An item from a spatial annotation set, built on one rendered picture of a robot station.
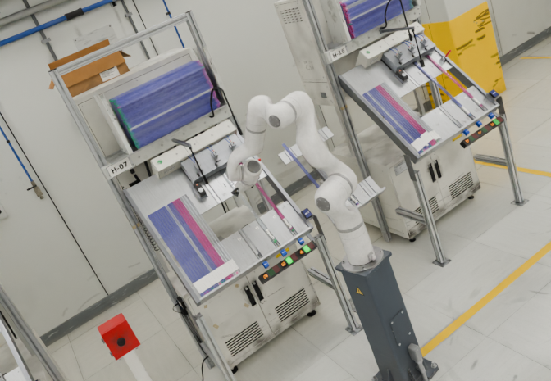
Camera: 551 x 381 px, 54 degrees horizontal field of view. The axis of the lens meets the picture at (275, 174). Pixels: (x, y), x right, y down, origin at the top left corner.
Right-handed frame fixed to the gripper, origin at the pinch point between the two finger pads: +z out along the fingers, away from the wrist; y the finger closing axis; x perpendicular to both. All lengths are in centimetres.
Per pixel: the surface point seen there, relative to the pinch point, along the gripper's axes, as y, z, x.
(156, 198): 37.0, 15.0, -22.3
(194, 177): 15.5, 8.6, -20.4
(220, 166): 0.9, 9.0, -18.9
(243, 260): 18.8, 5.9, 29.3
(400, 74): -127, 10, -14
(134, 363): 86, 26, 41
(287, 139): -117, 179, -57
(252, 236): 7.5, 7.2, 21.8
